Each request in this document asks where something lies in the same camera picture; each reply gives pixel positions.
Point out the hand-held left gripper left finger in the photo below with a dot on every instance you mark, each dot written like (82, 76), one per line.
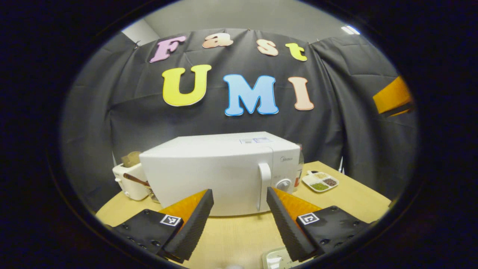
(192, 228)

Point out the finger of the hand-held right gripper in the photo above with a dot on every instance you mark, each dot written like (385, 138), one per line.
(392, 97)

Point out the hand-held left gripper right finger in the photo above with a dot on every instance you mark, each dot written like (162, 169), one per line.
(287, 224)

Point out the white microwave oven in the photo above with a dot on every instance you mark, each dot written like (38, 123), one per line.
(209, 168)

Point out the pale green square plate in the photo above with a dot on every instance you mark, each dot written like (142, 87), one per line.
(274, 259)

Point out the white divided dish of grains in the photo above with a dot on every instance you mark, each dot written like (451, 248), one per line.
(320, 182)

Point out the white toaster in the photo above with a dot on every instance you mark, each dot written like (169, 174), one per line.
(129, 186)

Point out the small ceiling light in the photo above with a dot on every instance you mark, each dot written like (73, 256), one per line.
(350, 30)

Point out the brown bread slice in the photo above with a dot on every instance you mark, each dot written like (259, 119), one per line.
(130, 160)

